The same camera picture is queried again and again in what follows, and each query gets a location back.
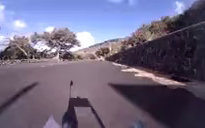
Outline row of bushes and trees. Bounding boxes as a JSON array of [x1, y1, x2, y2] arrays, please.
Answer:
[[123, 0, 205, 51]]

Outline dirt verge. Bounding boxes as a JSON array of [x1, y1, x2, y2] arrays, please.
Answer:
[[111, 61, 205, 98]]

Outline small leaning tree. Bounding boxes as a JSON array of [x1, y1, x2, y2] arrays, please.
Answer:
[[0, 34, 41, 61]]

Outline brown hill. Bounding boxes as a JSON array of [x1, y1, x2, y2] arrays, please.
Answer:
[[73, 36, 128, 61]]

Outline grey asphalt road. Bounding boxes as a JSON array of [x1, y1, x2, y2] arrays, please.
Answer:
[[0, 59, 205, 128]]

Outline robot's own part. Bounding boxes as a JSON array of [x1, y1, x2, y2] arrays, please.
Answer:
[[61, 122, 72, 128], [133, 121, 144, 128]]

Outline low kerb wall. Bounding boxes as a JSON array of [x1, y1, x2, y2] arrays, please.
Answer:
[[0, 58, 41, 67]]

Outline broad flat-topped tree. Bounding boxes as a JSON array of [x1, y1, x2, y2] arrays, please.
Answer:
[[31, 27, 82, 61]]

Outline tall dark stone wall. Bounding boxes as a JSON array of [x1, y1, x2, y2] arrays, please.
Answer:
[[105, 18, 205, 84]]

